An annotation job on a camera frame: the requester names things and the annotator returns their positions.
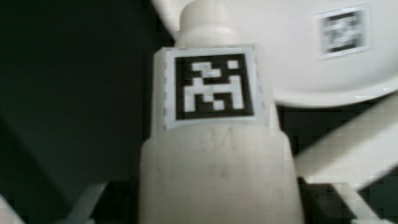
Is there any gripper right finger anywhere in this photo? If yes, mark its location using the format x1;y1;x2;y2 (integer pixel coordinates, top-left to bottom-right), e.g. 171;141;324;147
297;176;398;224

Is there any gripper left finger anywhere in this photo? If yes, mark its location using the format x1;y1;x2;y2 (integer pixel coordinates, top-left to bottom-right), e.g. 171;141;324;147
0;179;142;224

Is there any white table leg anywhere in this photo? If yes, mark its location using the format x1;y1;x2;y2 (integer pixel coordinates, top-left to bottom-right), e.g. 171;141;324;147
139;0;304;224

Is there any white round table top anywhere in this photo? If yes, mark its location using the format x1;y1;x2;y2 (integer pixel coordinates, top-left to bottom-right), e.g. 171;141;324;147
149;0;398;109

